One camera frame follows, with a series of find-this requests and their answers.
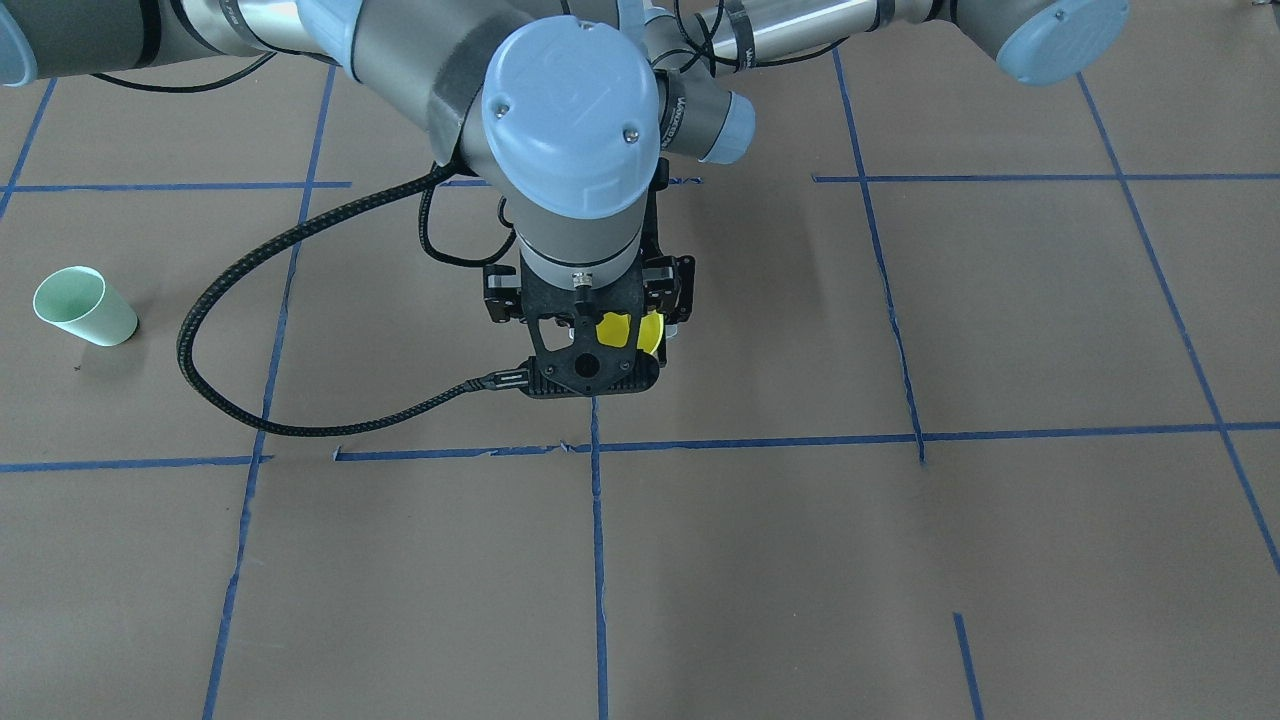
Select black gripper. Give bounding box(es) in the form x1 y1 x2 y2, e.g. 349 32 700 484
483 252 698 331

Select yellow plastic cup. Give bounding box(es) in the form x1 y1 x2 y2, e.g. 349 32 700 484
596 311 666 356

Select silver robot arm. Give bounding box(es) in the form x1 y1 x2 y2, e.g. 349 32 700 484
3 1 745 325
632 1 1130 165

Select green plastic cup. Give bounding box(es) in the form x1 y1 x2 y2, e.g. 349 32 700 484
32 266 140 347

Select brown paper table cover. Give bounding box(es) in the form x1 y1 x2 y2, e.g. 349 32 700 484
1 1 1279 719

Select black braided camera cable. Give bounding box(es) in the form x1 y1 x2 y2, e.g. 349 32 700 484
175 160 531 439

